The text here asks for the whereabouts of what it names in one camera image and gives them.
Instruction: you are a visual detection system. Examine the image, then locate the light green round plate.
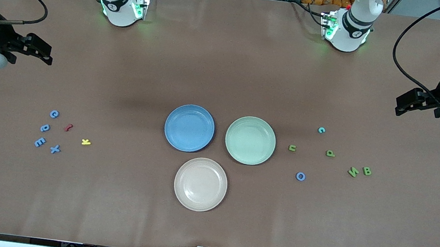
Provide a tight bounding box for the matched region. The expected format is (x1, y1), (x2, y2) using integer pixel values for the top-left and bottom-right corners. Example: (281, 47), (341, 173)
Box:
(222, 114), (279, 168)

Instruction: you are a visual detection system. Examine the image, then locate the blue round plate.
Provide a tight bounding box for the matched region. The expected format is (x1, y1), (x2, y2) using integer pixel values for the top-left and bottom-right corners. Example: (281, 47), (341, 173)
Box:
(162, 102), (218, 155)

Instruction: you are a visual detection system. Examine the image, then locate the beige pink round plate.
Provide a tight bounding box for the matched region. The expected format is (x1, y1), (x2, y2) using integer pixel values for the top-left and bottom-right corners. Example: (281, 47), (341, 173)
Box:
(171, 155), (231, 215)

